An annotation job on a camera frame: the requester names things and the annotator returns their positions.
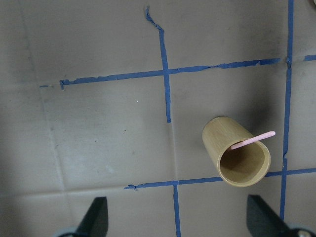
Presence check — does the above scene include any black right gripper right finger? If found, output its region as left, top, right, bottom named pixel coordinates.
left=247, top=195, right=293, bottom=237

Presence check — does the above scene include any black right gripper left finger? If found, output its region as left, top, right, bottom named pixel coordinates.
left=75, top=197, right=109, bottom=237

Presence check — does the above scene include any pink chopstick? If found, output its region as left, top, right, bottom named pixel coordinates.
left=230, top=131, right=276, bottom=150

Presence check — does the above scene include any bamboo cylinder cup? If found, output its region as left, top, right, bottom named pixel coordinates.
left=202, top=117, right=271, bottom=187

